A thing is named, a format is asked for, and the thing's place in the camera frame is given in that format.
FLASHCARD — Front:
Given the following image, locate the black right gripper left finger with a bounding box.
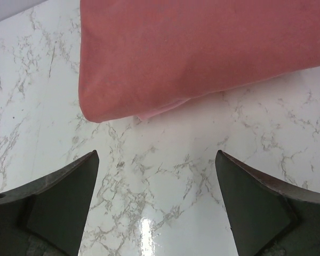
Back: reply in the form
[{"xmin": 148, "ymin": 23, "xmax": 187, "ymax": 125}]
[{"xmin": 0, "ymin": 151, "xmax": 99, "ymax": 255}]

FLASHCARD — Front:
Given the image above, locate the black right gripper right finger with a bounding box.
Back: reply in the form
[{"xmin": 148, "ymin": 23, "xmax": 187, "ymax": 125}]
[{"xmin": 215, "ymin": 150, "xmax": 320, "ymax": 255}]

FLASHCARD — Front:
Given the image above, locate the salmon red t-shirt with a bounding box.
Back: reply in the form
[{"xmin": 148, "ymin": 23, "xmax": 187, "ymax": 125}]
[{"xmin": 78, "ymin": 1, "xmax": 320, "ymax": 123}]

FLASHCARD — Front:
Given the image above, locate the light pink folded t-shirt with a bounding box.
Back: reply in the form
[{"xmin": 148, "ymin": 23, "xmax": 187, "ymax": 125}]
[{"xmin": 137, "ymin": 99, "xmax": 189, "ymax": 121}]

